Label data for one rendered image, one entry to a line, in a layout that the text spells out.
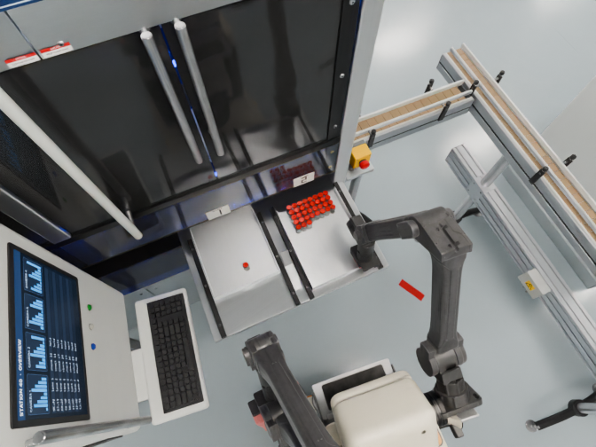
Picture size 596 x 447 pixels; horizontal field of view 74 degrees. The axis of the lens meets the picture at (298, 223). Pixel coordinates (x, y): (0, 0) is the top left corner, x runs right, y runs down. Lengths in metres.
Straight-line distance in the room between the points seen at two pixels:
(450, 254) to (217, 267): 0.93
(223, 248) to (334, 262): 0.43
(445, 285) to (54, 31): 0.88
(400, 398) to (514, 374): 1.66
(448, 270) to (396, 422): 0.34
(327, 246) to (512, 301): 1.45
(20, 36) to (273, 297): 1.06
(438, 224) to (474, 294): 1.72
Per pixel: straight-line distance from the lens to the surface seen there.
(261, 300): 1.48
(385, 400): 0.99
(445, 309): 0.99
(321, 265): 1.51
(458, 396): 1.16
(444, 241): 0.88
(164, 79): 0.85
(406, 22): 3.74
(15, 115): 0.86
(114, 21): 0.84
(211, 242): 1.58
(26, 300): 1.11
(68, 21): 0.83
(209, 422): 2.37
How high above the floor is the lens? 2.32
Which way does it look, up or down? 67 degrees down
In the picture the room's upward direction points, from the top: straight up
